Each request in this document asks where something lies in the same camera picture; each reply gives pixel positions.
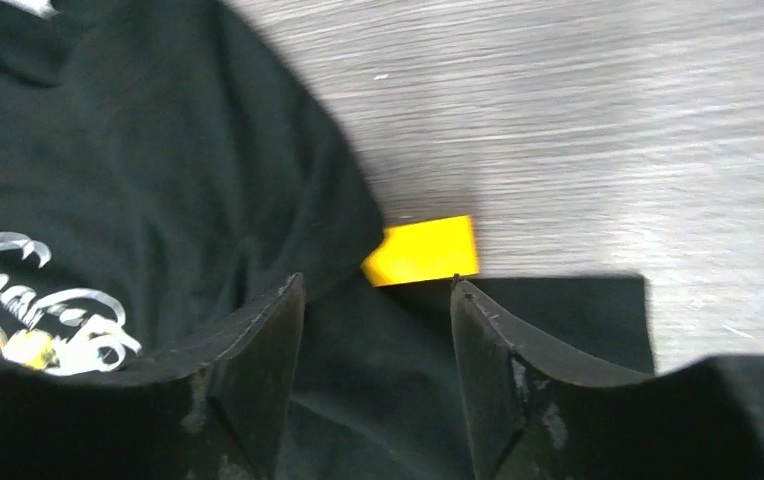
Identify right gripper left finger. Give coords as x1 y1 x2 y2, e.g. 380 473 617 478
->
0 274 305 479

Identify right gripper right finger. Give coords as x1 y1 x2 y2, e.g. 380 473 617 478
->
450 281 764 479

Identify black floral t-shirt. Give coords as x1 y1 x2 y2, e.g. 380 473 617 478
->
0 0 656 480

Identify yellow block on table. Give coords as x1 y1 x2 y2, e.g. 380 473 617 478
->
362 215 480 287

